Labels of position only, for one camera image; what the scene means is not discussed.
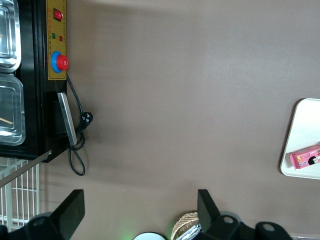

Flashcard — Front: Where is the steel food container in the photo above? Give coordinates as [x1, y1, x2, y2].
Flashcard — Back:
[0, 73, 27, 147]
[0, 0, 23, 74]

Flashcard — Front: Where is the stack of foil trays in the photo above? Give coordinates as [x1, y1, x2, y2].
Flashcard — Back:
[177, 223, 202, 240]

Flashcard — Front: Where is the thin silver metal bar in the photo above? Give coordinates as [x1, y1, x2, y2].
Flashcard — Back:
[0, 148, 53, 189]

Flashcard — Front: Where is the black machine with yellow panel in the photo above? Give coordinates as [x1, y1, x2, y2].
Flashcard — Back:
[0, 0, 69, 164]

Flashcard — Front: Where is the black power cable with plug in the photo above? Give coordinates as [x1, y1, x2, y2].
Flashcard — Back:
[66, 74, 94, 177]

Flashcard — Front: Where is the beige plastic tray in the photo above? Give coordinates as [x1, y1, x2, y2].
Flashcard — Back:
[279, 97, 320, 181]

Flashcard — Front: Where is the silver machine handle bar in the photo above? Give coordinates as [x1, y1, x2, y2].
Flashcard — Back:
[56, 92, 78, 146]

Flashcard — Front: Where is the pink snack pack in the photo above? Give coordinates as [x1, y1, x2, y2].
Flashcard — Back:
[289, 144, 320, 172]

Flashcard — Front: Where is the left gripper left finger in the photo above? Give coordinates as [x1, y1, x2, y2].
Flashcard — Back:
[0, 188, 86, 240]

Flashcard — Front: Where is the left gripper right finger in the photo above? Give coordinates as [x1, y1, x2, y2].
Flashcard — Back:
[197, 188, 294, 240]

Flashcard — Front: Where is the white wire rack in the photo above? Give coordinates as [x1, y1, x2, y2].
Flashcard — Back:
[0, 156, 41, 233]

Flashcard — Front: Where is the light oval wicker basket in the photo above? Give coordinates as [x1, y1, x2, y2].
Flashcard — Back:
[170, 211, 201, 240]

